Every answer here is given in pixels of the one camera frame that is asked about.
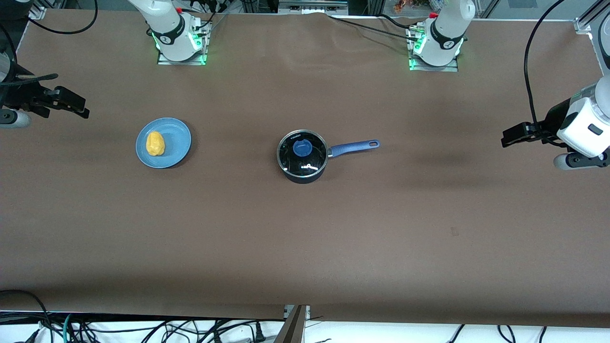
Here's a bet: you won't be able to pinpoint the yellow potato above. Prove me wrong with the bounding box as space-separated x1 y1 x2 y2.
146 132 166 157

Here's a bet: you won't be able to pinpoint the glass lid with blue knob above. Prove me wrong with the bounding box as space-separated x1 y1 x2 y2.
278 131 328 173

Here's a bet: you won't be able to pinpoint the blue round plate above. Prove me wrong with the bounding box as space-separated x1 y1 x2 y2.
136 118 192 169

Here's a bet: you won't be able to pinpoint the colourful background clutter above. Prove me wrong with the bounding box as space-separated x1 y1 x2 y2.
393 0 446 13

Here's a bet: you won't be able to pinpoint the aluminium bar with sockets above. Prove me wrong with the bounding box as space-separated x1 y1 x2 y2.
278 0 349 15

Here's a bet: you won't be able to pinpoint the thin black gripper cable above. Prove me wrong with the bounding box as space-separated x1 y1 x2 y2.
0 73 59 87

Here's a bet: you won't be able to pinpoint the aluminium frame profile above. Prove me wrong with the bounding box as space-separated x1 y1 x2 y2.
573 0 610 77

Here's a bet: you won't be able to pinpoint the black pot with blue handle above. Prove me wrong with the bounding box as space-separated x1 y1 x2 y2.
276 129 381 184

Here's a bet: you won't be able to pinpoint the black cables at arm base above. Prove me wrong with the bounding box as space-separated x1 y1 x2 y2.
180 0 230 31

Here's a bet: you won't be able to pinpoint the black cable across table edge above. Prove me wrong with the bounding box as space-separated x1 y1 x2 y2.
328 14 416 40

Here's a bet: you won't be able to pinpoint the black looped floor cable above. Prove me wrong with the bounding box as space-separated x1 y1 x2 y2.
0 289 54 343

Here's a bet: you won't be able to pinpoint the black floor cable with plug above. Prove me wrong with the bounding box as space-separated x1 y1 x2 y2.
191 318 286 343

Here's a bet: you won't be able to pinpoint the metal post with bracket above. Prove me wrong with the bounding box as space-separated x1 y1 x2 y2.
273 304 311 343

